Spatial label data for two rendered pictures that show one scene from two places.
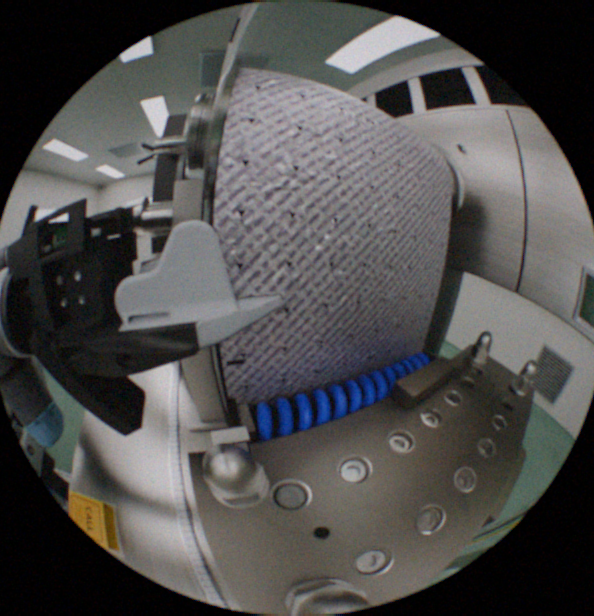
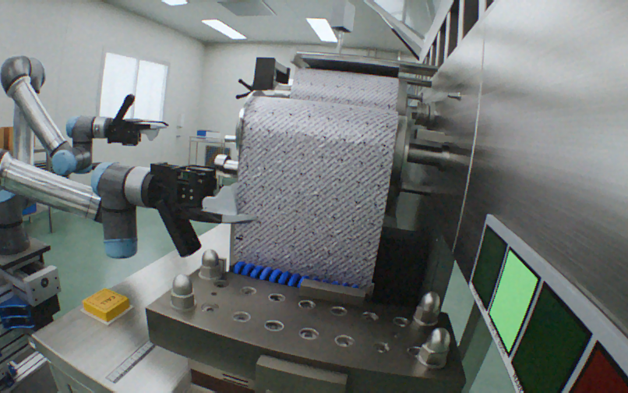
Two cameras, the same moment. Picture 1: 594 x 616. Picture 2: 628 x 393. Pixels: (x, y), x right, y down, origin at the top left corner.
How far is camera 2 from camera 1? 0.45 m
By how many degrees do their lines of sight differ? 35
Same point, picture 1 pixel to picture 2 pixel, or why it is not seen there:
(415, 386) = (309, 284)
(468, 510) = (253, 331)
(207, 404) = not seen: hidden behind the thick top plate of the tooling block
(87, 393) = (176, 229)
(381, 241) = (307, 200)
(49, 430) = (125, 249)
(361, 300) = (296, 228)
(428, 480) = (262, 311)
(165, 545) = (144, 330)
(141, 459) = not seen: hidden behind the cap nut
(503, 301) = not seen: outside the picture
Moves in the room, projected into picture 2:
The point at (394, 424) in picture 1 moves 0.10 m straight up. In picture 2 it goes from (284, 294) to (291, 229)
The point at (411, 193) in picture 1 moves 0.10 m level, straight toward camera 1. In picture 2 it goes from (333, 172) to (268, 169)
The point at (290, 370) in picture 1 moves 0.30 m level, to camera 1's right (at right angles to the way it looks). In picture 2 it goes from (261, 252) to (435, 323)
